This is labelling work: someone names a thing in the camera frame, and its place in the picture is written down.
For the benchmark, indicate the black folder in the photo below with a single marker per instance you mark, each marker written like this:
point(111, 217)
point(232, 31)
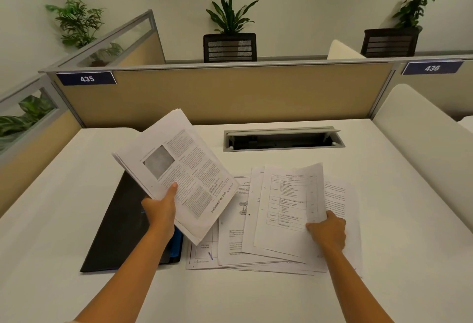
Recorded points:
point(118, 230)

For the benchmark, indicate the person's right thumb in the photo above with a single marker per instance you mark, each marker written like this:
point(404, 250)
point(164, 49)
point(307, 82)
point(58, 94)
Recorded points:
point(313, 227)

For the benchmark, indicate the stapled printed article pages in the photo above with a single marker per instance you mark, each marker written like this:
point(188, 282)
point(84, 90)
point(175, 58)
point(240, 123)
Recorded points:
point(181, 171)

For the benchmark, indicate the large white curved panel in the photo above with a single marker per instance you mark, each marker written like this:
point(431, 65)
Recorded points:
point(425, 149)

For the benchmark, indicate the white sheet with flow diagram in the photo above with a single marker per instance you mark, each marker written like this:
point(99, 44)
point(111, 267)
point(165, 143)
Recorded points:
point(231, 230)

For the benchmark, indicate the broad-leaved green plant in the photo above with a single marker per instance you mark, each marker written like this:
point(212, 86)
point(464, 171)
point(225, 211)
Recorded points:
point(22, 116)

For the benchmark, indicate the white sheet with pen mark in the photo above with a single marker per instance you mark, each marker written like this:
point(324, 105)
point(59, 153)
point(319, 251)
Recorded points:
point(201, 254)

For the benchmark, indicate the person's right forearm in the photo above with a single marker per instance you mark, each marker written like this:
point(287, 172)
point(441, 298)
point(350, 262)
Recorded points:
point(354, 289)

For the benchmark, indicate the dark blue number plate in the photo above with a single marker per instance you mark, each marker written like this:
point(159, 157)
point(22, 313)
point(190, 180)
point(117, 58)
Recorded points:
point(431, 68)
point(86, 78)

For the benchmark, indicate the white sheet with dense text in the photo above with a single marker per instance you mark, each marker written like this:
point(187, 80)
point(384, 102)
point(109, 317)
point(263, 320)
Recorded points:
point(338, 195)

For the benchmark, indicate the small green plant in pot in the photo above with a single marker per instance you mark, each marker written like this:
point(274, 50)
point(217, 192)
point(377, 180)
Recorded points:
point(105, 53)

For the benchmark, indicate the feathery green fern plant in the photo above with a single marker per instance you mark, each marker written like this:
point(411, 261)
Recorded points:
point(75, 20)

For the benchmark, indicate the white sheet with printed table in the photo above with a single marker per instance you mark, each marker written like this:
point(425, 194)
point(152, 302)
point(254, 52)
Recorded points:
point(288, 208)

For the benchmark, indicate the person's left forearm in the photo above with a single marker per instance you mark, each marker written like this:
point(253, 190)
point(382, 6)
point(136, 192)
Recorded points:
point(129, 278)

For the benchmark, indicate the person's left thumb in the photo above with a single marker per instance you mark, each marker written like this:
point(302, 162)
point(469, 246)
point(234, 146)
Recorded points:
point(171, 190)

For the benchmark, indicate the blue plastic file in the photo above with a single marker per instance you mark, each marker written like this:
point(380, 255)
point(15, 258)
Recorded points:
point(175, 247)

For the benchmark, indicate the beige desk partition grey frame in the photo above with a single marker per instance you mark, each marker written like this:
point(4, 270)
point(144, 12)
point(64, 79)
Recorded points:
point(439, 90)
point(229, 93)

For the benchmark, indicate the white sheet with punch holes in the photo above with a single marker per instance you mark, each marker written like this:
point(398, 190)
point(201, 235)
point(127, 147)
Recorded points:
point(249, 223)

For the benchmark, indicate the long-leaved green potted plant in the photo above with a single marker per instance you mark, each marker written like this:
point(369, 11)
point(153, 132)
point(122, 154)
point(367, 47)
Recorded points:
point(231, 16)

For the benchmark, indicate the person's right hand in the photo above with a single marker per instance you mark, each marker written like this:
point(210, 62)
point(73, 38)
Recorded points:
point(329, 234)

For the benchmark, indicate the person's left hand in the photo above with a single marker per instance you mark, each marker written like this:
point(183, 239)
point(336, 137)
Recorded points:
point(159, 212)

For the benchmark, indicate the beige partition with glass strip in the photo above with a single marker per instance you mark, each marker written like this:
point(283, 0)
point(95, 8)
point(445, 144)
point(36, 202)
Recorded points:
point(29, 156)
point(129, 45)

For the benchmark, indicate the small-leaved green potted plant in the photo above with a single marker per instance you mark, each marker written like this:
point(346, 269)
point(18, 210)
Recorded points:
point(414, 9)

